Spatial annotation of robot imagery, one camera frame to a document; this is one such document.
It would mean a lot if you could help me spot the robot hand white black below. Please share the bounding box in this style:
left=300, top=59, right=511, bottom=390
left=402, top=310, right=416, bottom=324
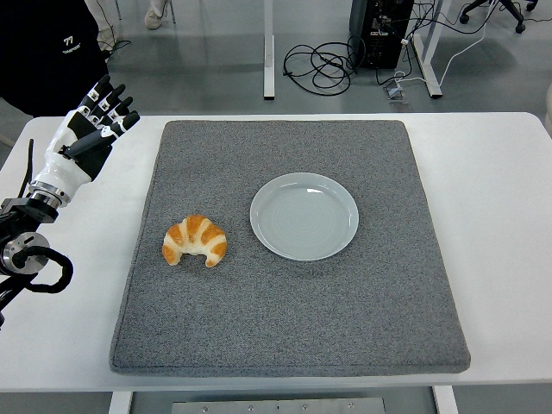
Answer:
left=30, top=73, right=141, bottom=200

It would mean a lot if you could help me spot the croissant bread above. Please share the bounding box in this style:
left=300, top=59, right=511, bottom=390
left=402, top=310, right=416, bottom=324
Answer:
left=161, top=214, right=229, bottom=268

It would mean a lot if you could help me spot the pale grey round plate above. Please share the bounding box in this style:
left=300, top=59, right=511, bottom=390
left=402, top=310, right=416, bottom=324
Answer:
left=249, top=172, right=361, bottom=262

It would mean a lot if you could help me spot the grey metal plate with screws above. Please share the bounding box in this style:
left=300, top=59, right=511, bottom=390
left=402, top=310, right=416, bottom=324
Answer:
left=171, top=397, right=387, bottom=414

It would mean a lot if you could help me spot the person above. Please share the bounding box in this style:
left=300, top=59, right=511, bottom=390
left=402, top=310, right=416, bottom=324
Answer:
left=84, top=0, right=173, bottom=53
left=0, top=0, right=110, bottom=118

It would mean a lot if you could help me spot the white desk leg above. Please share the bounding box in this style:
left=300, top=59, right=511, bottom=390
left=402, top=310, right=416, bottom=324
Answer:
left=411, top=0, right=444, bottom=100
left=261, top=0, right=276, bottom=103

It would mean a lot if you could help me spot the white table leg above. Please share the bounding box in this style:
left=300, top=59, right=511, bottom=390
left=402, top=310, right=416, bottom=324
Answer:
left=433, top=386, right=459, bottom=414
left=107, top=392, right=135, bottom=414

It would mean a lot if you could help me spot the grey fabric mat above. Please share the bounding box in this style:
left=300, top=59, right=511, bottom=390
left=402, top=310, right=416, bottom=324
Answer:
left=108, top=119, right=472, bottom=375

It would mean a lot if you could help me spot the black computer tower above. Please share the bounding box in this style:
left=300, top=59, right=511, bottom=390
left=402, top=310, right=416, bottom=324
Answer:
left=348, top=0, right=416, bottom=71

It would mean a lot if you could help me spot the metal floor socket box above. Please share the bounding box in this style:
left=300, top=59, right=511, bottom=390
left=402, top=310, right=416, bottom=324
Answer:
left=382, top=84, right=410, bottom=104

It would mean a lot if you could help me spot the black office chair base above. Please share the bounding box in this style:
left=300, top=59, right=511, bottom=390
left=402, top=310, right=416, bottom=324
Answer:
left=459, top=0, right=540, bottom=35

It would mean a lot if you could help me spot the black cable bundle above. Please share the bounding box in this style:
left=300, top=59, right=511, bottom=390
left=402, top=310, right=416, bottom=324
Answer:
left=282, top=41, right=367, bottom=96

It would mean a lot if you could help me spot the white cable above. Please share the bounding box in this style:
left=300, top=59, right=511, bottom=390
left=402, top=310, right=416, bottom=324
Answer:
left=392, top=0, right=495, bottom=87

